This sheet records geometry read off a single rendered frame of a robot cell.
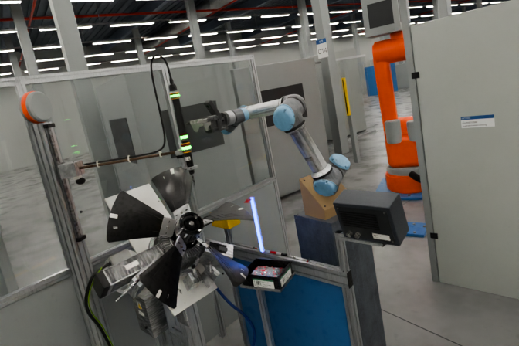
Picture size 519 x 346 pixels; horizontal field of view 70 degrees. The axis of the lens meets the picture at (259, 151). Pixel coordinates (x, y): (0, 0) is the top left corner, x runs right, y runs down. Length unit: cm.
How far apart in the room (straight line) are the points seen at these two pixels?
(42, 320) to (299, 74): 488
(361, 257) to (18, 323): 184
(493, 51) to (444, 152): 74
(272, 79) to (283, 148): 107
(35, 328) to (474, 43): 306
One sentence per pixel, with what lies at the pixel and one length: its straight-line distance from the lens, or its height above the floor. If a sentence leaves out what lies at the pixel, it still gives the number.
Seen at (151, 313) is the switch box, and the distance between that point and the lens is 215.
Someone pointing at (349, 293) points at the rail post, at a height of 76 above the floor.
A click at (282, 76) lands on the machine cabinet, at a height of 189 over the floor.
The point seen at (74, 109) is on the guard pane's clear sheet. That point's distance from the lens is 235.
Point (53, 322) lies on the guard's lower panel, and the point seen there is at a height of 76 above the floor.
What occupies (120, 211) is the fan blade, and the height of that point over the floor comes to 135.
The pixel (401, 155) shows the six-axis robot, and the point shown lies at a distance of 531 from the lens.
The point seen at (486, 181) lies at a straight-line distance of 301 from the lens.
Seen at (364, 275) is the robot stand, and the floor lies 60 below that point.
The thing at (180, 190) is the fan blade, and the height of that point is 135.
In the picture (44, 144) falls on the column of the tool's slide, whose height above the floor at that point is 170.
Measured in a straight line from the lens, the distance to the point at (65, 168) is 208.
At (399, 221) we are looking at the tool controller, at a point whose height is 114.
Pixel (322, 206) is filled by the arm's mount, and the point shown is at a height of 107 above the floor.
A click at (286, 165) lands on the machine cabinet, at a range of 590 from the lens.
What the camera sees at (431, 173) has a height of 91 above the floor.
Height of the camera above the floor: 177
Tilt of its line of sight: 9 degrees down
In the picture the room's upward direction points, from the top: 11 degrees counter-clockwise
